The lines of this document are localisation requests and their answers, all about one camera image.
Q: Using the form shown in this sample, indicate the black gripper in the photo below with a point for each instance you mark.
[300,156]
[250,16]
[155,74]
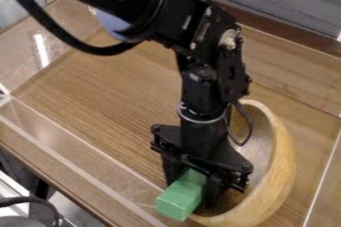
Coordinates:
[200,147]

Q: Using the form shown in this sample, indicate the green block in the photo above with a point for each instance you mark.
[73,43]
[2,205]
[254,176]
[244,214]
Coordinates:
[181,198]

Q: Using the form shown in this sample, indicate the brown wooden bowl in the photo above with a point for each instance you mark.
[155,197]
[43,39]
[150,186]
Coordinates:
[270,152]

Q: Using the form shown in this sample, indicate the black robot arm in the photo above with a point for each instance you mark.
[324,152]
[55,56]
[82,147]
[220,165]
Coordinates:
[204,35]

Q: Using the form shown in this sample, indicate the clear acrylic tray wall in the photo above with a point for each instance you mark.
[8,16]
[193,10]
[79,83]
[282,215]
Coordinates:
[113,192]

